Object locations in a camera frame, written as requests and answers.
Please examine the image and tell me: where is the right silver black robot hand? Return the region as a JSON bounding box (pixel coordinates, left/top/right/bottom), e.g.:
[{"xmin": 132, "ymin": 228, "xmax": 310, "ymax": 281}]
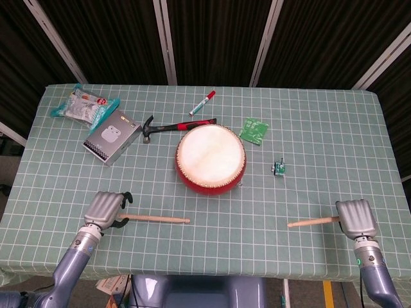
[{"xmin": 335, "ymin": 198, "xmax": 378, "ymax": 240}]

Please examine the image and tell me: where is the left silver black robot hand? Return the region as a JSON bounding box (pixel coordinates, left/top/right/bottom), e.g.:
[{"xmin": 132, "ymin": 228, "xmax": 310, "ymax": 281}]
[{"xmin": 83, "ymin": 191, "xmax": 134, "ymax": 231}]

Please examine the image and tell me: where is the wooden drumstick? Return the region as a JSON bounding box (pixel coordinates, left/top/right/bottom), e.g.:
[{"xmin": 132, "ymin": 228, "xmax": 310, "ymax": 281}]
[
  {"xmin": 286, "ymin": 216, "xmax": 340, "ymax": 228},
  {"xmin": 117, "ymin": 214, "xmax": 191, "ymax": 224}
]

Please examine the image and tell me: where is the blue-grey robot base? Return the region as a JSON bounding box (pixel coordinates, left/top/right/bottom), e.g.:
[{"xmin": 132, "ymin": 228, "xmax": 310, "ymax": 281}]
[{"xmin": 130, "ymin": 274, "xmax": 267, "ymax": 308}]

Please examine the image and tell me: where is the grey earbuds box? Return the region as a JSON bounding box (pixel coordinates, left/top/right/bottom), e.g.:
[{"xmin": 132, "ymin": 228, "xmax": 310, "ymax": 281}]
[{"xmin": 82, "ymin": 110, "xmax": 143, "ymax": 167}]

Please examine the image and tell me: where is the white printed cardboard box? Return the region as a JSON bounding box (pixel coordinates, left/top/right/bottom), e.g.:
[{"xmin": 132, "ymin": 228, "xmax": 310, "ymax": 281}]
[{"xmin": 96, "ymin": 275, "xmax": 132, "ymax": 295}]

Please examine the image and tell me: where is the small green electronic module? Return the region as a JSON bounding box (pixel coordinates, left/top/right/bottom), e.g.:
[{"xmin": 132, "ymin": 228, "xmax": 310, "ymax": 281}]
[{"xmin": 272, "ymin": 157, "xmax": 286, "ymax": 176}]

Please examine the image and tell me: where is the green checked tablecloth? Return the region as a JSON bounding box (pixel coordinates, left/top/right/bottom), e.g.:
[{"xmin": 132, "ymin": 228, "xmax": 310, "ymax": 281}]
[{"xmin": 0, "ymin": 83, "xmax": 411, "ymax": 308}]

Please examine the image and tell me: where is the white table leg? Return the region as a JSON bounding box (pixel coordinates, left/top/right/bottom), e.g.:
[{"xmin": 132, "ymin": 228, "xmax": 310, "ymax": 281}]
[{"xmin": 282, "ymin": 277, "xmax": 292, "ymax": 308}]

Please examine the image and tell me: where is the black red claw hammer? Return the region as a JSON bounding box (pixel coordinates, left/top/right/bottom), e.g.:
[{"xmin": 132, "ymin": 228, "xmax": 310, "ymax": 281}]
[{"xmin": 142, "ymin": 115, "xmax": 217, "ymax": 144}]

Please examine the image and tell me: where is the teal snack packet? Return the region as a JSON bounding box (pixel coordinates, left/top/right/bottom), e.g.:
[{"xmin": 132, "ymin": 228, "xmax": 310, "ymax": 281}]
[{"xmin": 51, "ymin": 83, "xmax": 121, "ymax": 132}]

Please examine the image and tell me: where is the red drum white skin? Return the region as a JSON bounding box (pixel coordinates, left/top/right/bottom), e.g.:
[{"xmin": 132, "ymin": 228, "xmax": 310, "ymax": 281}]
[{"xmin": 175, "ymin": 124, "xmax": 247, "ymax": 196}]

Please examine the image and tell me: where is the green circuit board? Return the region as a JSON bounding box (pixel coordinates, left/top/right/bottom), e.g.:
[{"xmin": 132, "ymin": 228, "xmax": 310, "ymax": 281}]
[{"xmin": 238, "ymin": 117, "xmax": 269, "ymax": 146}]

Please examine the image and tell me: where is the white marker red cap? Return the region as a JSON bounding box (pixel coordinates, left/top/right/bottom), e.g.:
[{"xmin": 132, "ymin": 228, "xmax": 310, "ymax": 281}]
[{"xmin": 188, "ymin": 90, "xmax": 216, "ymax": 117}]

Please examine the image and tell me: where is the white partition post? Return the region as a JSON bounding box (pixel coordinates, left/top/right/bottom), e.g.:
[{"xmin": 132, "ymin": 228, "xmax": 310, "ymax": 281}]
[
  {"xmin": 152, "ymin": 0, "xmax": 178, "ymax": 86},
  {"xmin": 0, "ymin": 121, "xmax": 28, "ymax": 147},
  {"xmin": 249, "ymin": 0, "xmax": 284, "ymax": 87},
  {"xmin": 351, "ymin": 24, "xmax": 411, "ymax": 90},
  {"xmin": 22, "ymin": 0, "xmax": 88, "ymax": 85}
]

